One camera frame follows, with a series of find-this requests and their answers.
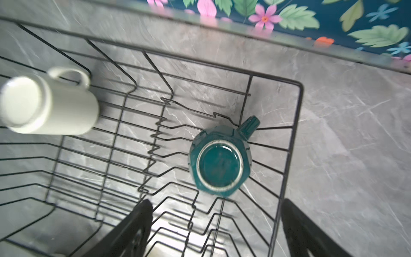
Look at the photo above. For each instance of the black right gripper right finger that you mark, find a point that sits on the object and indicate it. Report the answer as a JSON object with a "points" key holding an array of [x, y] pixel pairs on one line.
{"points": [[304, 238]]}

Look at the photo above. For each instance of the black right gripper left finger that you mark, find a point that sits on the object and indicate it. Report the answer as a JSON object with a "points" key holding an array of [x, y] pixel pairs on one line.
{"points": [[129, 238]]}

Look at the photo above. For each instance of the dark green mug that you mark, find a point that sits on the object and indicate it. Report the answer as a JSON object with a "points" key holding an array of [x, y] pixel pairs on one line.
{"points": [[220, 158]]}

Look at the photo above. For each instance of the black wire dish rack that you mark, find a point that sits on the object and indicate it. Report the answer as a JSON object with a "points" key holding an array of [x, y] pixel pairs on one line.
{"points": [[60, 195]]}

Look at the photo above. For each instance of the white mug red inside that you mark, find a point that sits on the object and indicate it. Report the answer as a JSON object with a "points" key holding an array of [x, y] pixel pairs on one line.
{"points": [[57, 103]]}

